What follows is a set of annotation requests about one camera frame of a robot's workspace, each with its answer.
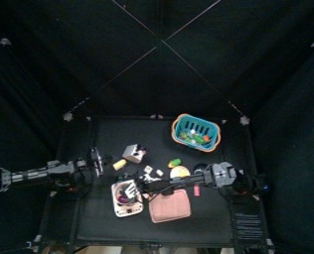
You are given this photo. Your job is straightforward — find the yellow egg sushi toy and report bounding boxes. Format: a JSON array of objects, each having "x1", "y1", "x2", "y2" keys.
[{"x1": 112, "y1": 159, "x2": 128, "y2": 172}]

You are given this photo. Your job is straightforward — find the white toy knife block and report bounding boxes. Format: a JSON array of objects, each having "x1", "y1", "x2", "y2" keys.
[{"x1": 121, "y1": 143, "x2": 149, "y2": 165}]

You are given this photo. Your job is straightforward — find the pink plastic tray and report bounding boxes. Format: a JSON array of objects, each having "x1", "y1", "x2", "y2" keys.
[{"x1": 147, "y1": 189, "x2": 193, "y2": 224}]

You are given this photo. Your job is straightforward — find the white round bowl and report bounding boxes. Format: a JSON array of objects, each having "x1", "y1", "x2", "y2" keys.
[{"x1": 169, "y1": 166, "x2": 192, "y2": 180}]

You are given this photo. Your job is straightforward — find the yellow green toy vegetable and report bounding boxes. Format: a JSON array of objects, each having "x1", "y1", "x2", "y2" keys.
[{"x1": 167, "y1": 158, "x2": 184, "y2": 169}]

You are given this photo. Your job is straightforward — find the teal basket orange rim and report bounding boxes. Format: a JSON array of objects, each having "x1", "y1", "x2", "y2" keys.
[{"x1": 171, "y1": 113, "x2": 223, "y2": 153}]

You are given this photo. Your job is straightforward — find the white text label sticker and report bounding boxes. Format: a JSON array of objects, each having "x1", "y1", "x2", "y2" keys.
[{"x1": 234, "y1": 211, "x2": 263, "y2": 241}]

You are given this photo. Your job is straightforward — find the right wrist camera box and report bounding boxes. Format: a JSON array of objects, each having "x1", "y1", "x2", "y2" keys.
[{"x1": 160, "y1": 186, "x2": 177, "y2": 196}]

